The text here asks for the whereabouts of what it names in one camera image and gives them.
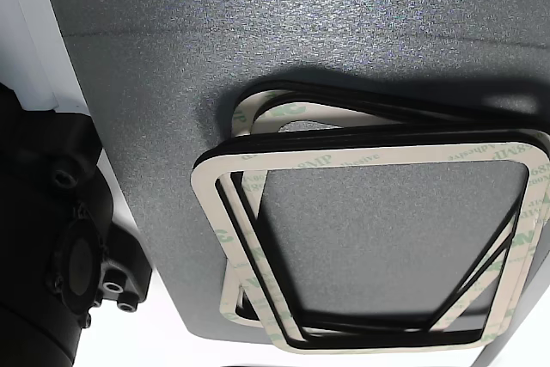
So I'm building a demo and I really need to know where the gray textured base plate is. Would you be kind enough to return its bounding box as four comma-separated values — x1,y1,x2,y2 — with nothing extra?
46,0,550,342

